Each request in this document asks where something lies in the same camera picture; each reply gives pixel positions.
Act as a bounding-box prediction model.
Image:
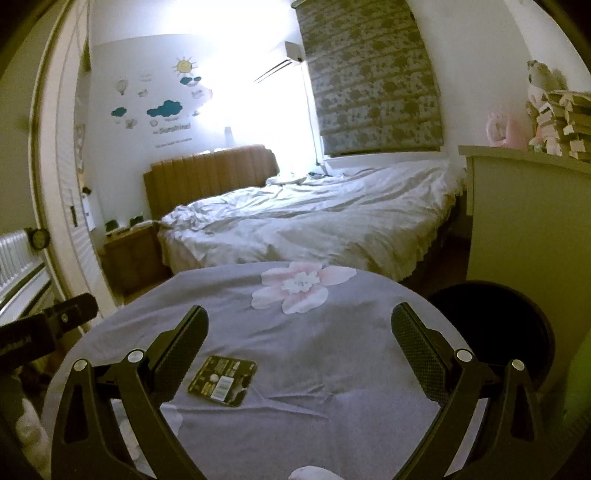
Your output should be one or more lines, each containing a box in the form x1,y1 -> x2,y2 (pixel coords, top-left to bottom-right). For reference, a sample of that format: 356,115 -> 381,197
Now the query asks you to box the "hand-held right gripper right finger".
390,302 -> 546,480

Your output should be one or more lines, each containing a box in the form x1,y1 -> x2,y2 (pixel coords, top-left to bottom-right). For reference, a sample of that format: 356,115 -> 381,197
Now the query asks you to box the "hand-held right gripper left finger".
50,305 -> 209,480

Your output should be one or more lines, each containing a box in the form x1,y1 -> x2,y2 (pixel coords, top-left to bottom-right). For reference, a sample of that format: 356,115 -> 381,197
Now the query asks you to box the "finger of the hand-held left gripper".
44,293 -> 99,336

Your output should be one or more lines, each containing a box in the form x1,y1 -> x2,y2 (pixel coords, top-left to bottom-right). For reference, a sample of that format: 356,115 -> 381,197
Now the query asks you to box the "black blister card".
186,355 -> 258,408

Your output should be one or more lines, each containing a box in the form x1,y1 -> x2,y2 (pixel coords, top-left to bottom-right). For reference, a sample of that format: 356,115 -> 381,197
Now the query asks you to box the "black trash bin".
428,282 -> 557,408

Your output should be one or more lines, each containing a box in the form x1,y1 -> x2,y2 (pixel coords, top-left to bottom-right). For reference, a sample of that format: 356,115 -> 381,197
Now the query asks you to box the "person's left forearm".
14,401 -> 51,462

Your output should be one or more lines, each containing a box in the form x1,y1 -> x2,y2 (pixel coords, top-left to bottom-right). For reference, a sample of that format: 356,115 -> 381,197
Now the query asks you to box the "white door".
34,0 -> 128,308

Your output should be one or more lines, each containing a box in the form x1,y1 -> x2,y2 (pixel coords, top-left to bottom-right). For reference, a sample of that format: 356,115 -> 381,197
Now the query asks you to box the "brown wooden nightstand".
102,222 -> 163,294

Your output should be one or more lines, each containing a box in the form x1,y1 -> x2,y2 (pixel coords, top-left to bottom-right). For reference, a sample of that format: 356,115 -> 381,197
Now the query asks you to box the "round table with floral cloth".
41,262 -> 491,480

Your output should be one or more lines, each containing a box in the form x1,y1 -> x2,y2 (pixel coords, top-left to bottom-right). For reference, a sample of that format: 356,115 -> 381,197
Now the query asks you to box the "white dresser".
458,144 -> 591,352

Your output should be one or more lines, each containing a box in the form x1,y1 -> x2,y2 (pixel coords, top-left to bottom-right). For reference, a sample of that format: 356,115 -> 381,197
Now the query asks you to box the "bed with white duvet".
157,159 -> 467,280

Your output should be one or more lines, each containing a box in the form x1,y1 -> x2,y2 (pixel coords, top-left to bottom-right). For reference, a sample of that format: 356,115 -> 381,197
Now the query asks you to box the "brown padded headboard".
143,144 -> 280,220

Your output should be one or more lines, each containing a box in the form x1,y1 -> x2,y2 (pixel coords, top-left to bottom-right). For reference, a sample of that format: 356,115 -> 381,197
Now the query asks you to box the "pink desk fan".
485,111 -> 527,150

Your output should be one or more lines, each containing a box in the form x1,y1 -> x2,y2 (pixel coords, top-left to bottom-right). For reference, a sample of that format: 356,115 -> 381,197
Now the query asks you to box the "floral window blind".
295,0 -> 444,157

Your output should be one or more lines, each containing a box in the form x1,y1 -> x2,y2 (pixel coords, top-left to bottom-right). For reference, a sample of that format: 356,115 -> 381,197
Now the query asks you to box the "grey white plush toy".
526,59 -> 569,93

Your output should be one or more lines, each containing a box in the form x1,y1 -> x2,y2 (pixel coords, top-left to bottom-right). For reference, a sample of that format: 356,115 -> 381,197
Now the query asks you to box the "white air conditioner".
253,41 -> 306,84

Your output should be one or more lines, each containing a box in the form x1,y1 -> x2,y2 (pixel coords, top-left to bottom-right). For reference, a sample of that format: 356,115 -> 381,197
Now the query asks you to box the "wall sticker set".
109,56 -> 216,149

